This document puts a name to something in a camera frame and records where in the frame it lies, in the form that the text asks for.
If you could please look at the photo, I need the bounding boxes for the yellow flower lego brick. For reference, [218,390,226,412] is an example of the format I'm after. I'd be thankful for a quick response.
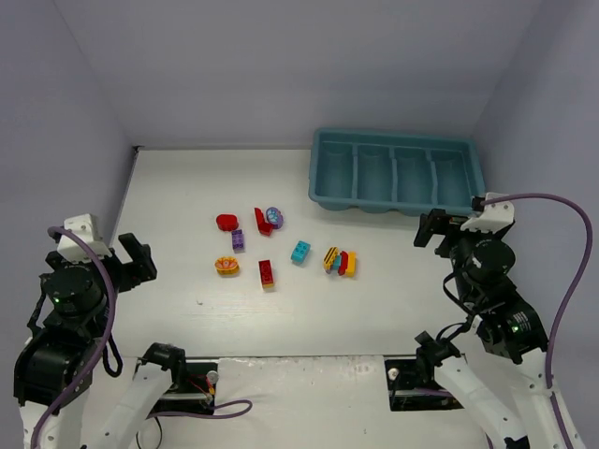
[214,256,240,276]

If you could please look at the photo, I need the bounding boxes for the red rounded lego brick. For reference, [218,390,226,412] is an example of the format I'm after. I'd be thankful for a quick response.
[215,213,239,232]

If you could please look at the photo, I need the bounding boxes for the purple rectangular lego brick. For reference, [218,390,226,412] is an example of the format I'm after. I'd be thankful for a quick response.
[231,229,245,253]

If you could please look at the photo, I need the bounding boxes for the red yellow teal lego stack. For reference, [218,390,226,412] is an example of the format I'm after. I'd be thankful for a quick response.
[258,260,275,289]

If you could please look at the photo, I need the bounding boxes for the red angled lego piece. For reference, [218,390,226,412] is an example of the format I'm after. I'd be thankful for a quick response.
[254,208,273,237]

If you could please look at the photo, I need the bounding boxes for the teal rectangular lego brick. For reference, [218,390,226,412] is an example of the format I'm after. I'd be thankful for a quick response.
[290,240,311,265]

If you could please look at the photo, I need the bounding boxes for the purple flower lego brick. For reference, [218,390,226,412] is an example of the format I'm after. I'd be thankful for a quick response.
[265,207,284,229]

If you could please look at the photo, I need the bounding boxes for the yellow striped lego brick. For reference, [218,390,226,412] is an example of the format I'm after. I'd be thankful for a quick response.
[323,246,339,272]

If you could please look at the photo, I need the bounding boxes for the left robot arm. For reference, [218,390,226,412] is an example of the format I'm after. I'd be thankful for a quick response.
[13,226,188,448]

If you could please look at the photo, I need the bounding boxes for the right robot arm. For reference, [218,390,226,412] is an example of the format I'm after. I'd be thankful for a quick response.
[414,209,585,448]

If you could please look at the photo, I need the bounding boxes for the teal four-compartment tray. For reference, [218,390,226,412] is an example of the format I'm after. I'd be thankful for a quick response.
[309,128,487,216]

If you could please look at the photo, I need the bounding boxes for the multicolor lego stack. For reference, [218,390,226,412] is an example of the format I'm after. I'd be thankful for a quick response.
[331,251,357,277]

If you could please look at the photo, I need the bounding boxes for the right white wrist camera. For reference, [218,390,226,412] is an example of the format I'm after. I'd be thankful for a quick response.
[460,192,515,234]

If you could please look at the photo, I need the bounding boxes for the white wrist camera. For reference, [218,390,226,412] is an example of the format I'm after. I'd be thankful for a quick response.
[57,213,111,263]
[460,192,515,234]

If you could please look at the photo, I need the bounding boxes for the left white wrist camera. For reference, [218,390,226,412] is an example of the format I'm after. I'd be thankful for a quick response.
[57,213,111,263]

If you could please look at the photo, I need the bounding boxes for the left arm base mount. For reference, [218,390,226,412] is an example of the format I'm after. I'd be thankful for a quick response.
[151,357,219,415]

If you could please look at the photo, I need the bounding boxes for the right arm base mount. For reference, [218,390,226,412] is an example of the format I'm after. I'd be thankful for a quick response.
[384,355,462,413]

